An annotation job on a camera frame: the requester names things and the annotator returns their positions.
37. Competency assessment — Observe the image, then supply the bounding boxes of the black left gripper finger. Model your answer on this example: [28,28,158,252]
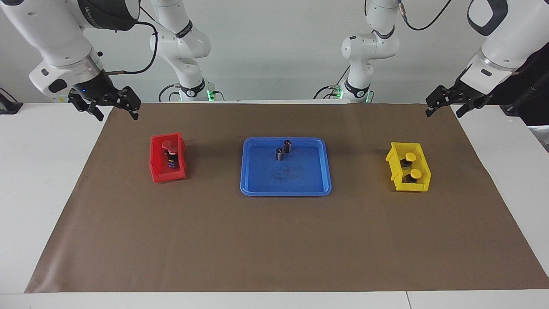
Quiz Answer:
[425,85,453,118]
[455,95,494,119]

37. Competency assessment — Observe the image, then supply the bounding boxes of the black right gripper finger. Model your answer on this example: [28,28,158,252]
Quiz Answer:
[68,94,104,122]
[115,86,142,121]

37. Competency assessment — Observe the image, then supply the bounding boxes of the dark black equipment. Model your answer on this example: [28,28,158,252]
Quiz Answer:
[500,43,549,127]

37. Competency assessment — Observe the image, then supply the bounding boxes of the red plastic bin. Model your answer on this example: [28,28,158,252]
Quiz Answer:
[149,132,186,183]

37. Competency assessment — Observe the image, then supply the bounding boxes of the small black stand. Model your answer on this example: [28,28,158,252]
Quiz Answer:
[0,88,23,115]

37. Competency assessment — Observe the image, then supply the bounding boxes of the yellow plastic bin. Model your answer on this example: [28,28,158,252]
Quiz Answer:
[385,142,431,192]

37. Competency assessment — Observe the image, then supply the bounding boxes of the blue plastic tray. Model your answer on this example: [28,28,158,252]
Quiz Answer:
[240,137,332,197]

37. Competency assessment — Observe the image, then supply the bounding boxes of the brown table mat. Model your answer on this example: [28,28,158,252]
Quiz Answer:
[24,102,549,294]

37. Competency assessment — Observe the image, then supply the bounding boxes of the white wall socket box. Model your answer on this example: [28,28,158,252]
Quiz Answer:
[46,88,73,103]

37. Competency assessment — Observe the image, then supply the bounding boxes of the black right base cable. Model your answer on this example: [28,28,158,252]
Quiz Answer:
[158,84,181,103]

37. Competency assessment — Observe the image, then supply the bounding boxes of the black base cable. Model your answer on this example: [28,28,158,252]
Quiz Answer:
[313,64,349,100]
[158,84,181,103]

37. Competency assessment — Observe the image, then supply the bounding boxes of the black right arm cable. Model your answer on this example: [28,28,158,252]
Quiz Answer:
[102,6,159,76]

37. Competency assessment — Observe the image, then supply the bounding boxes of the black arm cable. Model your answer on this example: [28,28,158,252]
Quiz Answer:
[397,0,453,31]
[102,6,159,76]

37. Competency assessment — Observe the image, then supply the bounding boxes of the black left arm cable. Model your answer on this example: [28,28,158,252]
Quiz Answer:
[397,0,453,31]

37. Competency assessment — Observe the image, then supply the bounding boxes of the black left base cable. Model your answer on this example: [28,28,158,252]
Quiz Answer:
[313,64,349,100]

